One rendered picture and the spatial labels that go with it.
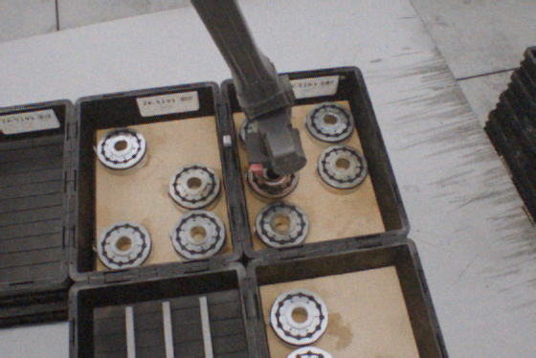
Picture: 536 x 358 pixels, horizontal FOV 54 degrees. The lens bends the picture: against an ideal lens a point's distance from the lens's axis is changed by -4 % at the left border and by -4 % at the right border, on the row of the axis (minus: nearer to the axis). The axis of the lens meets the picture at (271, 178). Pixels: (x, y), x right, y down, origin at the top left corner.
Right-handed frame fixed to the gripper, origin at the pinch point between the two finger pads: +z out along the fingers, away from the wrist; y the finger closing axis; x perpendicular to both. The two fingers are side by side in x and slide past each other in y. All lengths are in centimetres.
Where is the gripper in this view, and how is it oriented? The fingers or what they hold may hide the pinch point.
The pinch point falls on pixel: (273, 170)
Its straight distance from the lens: 108.3
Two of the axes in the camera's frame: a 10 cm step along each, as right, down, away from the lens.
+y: 9.9, -1.1, 0.8
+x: -1.4, -8.6, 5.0
